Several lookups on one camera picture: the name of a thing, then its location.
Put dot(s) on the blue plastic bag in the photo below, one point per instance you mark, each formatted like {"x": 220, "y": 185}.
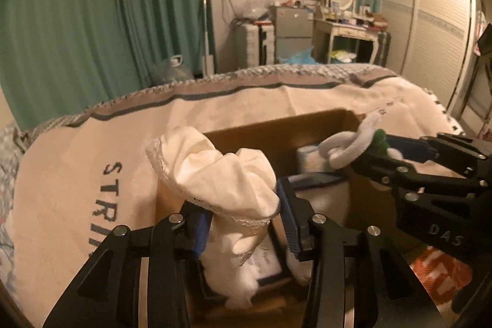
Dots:
{"x": 302, "y": 58}

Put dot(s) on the grey mini fridge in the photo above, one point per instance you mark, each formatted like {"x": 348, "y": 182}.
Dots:
{"x": 293, "y": 30}

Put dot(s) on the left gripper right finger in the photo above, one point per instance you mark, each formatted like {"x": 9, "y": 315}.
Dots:
{"x": 314, "y": 237}

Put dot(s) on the white suitcase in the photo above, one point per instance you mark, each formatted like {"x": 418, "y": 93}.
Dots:
{"x": 255, "y": 45}

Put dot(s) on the brown cardboard box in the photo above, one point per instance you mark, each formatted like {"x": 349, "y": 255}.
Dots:
{"x": 280, "y": 139}

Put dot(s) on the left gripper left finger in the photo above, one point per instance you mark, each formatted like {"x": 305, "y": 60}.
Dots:
{"x": 178, "y": 239}

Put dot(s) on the cream blanket with orange characters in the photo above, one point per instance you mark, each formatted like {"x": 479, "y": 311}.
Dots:
{"x": 87, "y": 175}

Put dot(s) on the white lace cloth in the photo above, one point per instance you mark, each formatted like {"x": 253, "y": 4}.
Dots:
{"x": 238, "y": 188}

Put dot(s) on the white dressing table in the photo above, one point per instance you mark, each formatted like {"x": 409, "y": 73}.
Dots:
{"x": 326, "y": 31}

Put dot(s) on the black white tissue pack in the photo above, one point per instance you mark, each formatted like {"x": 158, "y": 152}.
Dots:
{"x": 268, "y": 261}

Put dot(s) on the green curtain left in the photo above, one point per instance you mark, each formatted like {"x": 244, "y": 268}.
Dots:
{"x": 60, "y": 56}

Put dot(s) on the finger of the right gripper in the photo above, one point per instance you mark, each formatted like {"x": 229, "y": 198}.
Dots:
{"x": 430, "y": 149}
{"x": 388, "y": 170}

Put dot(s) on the clear water jug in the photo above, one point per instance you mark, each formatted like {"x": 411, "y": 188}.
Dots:
{"x": 171, "y": 69}

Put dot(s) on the white louvered wardrobe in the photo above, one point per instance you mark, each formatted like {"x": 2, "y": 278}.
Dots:
{"x": 431, "y": 42}

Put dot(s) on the white floor mop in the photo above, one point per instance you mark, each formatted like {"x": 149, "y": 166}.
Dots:
{"x": 208, "y": 64}

